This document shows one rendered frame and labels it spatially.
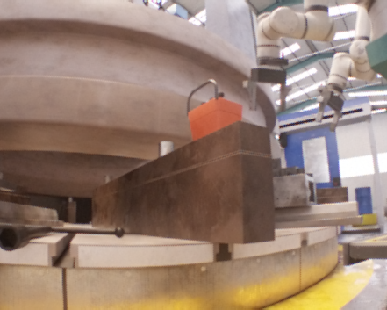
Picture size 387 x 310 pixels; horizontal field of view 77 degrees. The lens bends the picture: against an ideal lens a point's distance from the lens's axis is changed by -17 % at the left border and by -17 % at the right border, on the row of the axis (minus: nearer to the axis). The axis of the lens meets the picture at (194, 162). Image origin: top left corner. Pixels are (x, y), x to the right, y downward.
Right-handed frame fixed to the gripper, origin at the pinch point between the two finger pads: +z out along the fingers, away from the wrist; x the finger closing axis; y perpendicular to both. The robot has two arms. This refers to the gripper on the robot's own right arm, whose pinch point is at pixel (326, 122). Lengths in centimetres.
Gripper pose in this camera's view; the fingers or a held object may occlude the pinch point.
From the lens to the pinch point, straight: 131.4
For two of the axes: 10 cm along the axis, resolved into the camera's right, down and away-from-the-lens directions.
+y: 5.1, 2.3, -8.3
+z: -3.2, 9.5, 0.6
